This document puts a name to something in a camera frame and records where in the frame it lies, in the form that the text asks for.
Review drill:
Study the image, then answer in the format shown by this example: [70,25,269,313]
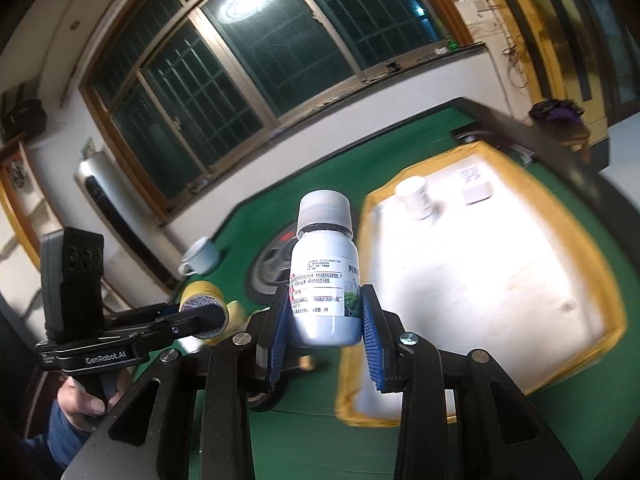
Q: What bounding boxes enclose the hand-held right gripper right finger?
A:
[360,284,586,480]

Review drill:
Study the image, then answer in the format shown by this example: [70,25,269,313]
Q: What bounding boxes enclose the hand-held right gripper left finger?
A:
[62,284,302,480]

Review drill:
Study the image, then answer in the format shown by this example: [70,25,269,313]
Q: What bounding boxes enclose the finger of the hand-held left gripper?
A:
[135,306,226,347]
[104,302,182,330]

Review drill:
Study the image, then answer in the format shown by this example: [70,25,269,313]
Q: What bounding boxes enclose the yellow tape roll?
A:
[179,280,249,348]

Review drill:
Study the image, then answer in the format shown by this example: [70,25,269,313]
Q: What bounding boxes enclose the white bottle with printed label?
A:
[288,190,364,348]

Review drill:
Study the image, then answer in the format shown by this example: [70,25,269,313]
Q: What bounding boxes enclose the yellow tray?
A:
[334,140,629,428]

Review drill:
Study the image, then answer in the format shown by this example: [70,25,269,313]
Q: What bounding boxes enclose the person's left forearm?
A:
[19,407,103,480]

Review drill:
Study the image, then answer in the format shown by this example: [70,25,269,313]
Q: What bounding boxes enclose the person's left hand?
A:
[56,376,135,435]

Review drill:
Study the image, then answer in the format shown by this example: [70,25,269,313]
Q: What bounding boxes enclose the black tape roll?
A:
[250,382,289,414]

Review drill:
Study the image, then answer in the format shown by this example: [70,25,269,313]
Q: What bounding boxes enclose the white cup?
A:
[178,236,220,277]

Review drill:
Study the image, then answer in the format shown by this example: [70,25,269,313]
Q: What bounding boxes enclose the round table control panel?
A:
[247,225,301,307]

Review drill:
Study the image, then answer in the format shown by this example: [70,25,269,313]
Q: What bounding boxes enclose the standing air conditioner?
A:
[75,152,184,294]

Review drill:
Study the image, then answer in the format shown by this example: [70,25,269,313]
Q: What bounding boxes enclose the wooden shelf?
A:
[0,139,47,272]

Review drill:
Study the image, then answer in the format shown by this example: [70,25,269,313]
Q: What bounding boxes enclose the small white bottle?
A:
[395,176,435,221]

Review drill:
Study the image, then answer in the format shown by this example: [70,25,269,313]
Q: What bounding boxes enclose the black bag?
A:
[0,85,49,142]

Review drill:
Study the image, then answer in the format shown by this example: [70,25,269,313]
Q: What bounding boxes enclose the small white box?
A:
[457,162,494,206]

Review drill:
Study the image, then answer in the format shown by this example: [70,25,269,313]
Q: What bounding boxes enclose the wooden framed window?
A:
[80,0,476,222]

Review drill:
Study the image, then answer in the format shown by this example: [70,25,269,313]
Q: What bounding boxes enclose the wooden stool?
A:
[530,119,594,164]

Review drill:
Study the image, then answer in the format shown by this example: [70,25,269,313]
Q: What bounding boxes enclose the purple cloth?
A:
[529,98,586,124]

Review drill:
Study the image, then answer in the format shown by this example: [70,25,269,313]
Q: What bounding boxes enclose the glass door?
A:
[500,0,640,128]

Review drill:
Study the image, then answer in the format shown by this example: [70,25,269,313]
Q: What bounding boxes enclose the wall cables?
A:
[501,34,532,92]

